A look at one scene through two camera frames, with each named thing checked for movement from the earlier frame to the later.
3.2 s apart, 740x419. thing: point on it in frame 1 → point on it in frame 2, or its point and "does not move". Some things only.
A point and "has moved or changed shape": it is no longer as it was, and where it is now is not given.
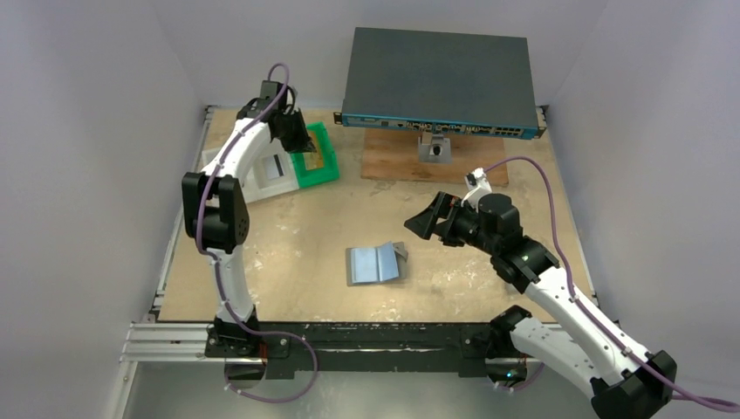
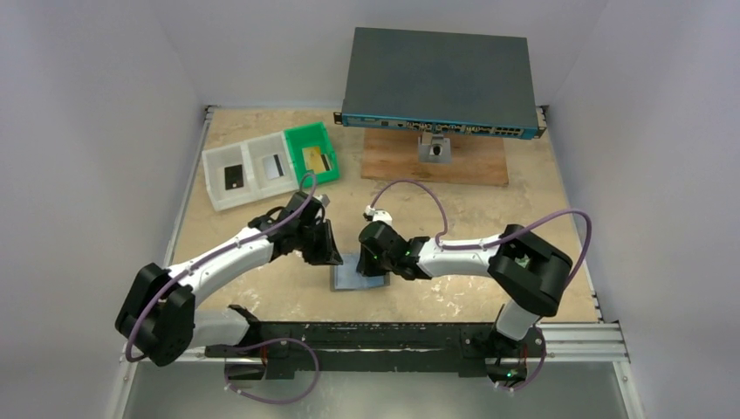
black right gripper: (445, 217) → (373, 252)
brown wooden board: (393, 155) does not move
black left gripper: (303, 143) → (327, 253)
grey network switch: (440, 82) does not move
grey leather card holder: (376, 264) has moved or changed shape
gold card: (313, 160) does not move
